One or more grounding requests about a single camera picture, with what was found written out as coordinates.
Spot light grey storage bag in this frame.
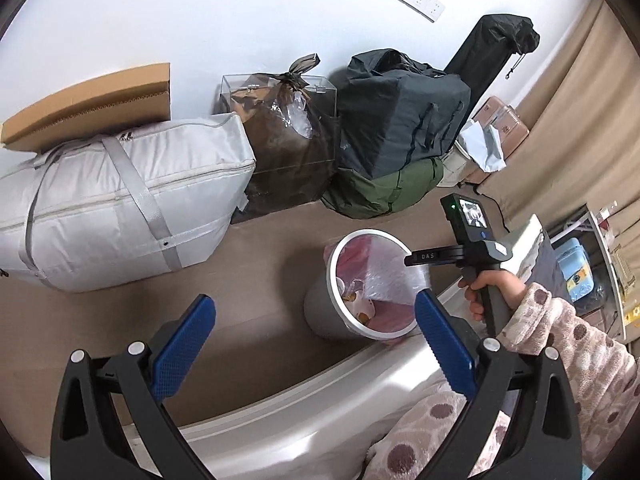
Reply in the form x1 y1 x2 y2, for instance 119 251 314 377
0 112 257 293

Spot long black drawstring bag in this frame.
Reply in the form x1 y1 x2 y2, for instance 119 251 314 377
442 14 541 91

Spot green duffel bag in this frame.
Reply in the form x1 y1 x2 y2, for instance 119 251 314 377
320 156 445 220

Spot navy duffel bag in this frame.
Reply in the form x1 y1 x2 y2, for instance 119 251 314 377
336 49 472 181

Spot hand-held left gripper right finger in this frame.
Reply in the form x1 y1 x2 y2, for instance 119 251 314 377
414 290 583 480

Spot clear acrylic box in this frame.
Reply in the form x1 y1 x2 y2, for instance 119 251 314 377
220 74 340 225

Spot person's right forearm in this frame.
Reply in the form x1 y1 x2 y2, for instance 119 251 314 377
500 282 633 471

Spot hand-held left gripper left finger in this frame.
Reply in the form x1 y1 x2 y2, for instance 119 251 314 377
50 294 217 480

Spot white shelf rack with items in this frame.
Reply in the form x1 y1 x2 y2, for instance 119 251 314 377
550 202 640 341

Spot dark grey blanket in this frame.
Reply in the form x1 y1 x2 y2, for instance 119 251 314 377
532 240 571 306

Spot brown plastic bag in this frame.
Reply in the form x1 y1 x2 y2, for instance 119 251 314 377
232 52 338 221

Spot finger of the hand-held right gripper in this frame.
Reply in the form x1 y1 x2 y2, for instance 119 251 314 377
404 246 468 267

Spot polka dot pajama pants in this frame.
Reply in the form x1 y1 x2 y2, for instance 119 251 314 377
362 380 511 480

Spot flat cardboard box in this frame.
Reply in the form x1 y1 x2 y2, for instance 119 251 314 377
0 62 172 153

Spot white laundry basket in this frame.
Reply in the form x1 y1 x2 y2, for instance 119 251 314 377
440 150 481 188

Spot beige folded crate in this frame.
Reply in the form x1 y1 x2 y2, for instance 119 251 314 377
611 242 632 306

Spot white mattress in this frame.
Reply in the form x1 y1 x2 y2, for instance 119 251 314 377
20 214 546 480

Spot bubble wrap bag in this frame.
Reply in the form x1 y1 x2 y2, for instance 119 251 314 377
362 255 432 311

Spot pink hard suitcase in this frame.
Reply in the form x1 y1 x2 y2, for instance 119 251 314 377
472 96 531 158

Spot beige curtain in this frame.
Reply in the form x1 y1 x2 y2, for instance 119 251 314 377
470 0 640 281

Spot white bin with pink liner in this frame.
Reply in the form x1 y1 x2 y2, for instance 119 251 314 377
304 229 432 345

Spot grey plastic mailer bag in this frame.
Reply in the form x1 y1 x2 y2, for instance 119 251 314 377
455 120 507 173

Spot person's right hand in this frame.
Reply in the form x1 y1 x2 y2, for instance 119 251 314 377
457 270 527 322

